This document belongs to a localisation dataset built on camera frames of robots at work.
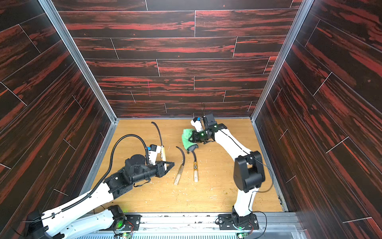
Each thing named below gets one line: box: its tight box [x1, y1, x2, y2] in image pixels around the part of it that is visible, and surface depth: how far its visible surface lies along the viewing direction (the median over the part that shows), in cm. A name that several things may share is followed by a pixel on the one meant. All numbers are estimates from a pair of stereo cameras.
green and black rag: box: [181, 128, 199, 152], surface depth 86 cm
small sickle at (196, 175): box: [191, 150, 199, 183], surface depth 92 cm
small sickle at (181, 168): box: [174, 146, 186, 186], surface depth 93 cm
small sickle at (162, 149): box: [151, 121, 167, 171], surface depth 69 cm
